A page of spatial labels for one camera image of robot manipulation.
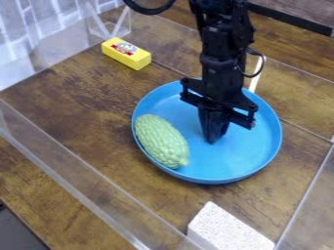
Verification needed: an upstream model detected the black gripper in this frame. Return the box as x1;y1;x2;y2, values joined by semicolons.
180;55;258;144

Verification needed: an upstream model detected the green bumpy bitter gourd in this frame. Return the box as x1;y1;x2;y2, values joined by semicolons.
135;114;189;169

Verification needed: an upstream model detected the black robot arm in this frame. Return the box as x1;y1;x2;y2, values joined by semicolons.
180;0;258;144

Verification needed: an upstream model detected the blue round plastic tray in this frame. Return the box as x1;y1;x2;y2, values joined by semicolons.
133;82;283;185

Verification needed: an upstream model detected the yellow rectangular block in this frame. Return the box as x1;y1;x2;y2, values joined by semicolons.
101;37;151;70

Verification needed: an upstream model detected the white speckled foam block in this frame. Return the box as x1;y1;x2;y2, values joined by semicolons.
187;201;275;250

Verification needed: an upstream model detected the black cable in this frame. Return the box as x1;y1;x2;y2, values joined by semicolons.
121;0;266;79

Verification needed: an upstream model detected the clear acrylic enclosure wall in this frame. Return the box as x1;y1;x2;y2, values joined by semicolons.
0;3;334;250

